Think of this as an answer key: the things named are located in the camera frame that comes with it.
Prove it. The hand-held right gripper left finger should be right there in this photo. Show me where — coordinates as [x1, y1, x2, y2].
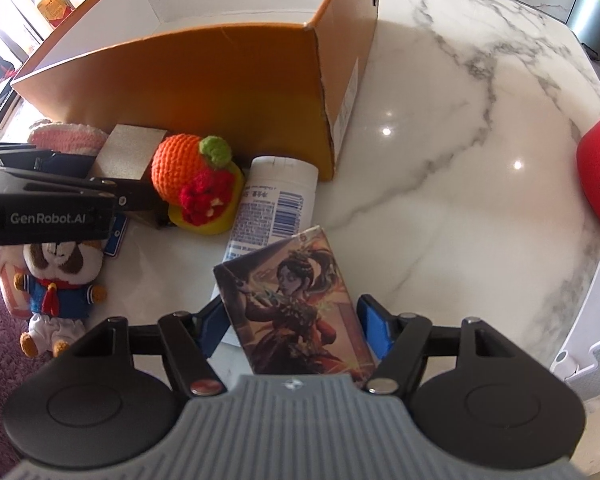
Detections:
[82, 296, 231, 397]

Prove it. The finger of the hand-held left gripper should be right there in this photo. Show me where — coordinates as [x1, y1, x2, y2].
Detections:
[0, 169, 167, 213]
[0, 142, 97, 176]

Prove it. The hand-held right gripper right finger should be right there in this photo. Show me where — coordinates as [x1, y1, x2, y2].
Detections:
[356, 294, 503, 395]

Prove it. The pink white crochet bunny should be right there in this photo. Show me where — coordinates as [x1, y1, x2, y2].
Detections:
[28, 120, 112, 157]

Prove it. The small gold box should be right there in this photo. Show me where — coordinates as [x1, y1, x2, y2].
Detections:
[86, 124, 169, 230]

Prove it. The orange crochet fruit toy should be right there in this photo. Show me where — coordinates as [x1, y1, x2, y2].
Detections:
[151, 132, 244, 235]

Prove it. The dog plush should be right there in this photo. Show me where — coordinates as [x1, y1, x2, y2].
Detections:
[14, 240, 108, 358]

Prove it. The illustrated card box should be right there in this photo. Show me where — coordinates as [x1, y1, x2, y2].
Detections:
[213, 226, 381, 376]

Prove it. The orange cardboard box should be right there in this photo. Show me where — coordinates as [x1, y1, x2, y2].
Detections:
[10, 0, 381, 181]

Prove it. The white lotion tube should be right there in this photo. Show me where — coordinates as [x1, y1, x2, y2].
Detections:
[210, 156, 320, 347]

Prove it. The blue white card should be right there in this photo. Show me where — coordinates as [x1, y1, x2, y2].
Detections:
[104, 214, 129, 259]

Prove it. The yellow jar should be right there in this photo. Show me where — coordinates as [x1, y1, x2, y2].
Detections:
[36, 0, 75, 23]

